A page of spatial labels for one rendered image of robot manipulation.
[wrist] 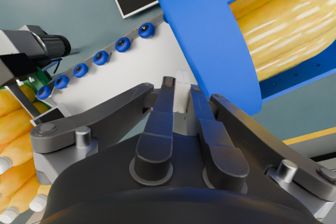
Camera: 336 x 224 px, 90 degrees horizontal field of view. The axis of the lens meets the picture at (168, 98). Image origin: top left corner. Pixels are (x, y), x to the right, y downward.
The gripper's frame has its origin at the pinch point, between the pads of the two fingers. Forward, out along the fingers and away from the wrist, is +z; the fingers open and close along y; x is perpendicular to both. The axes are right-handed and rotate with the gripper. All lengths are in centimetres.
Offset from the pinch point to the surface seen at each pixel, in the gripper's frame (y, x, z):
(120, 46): -16.0, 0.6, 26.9
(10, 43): -58, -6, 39
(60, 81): -33.0, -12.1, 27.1
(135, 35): -13.2, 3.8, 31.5
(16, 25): -136, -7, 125
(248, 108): 10.1, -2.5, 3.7
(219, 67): 4.0, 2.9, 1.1
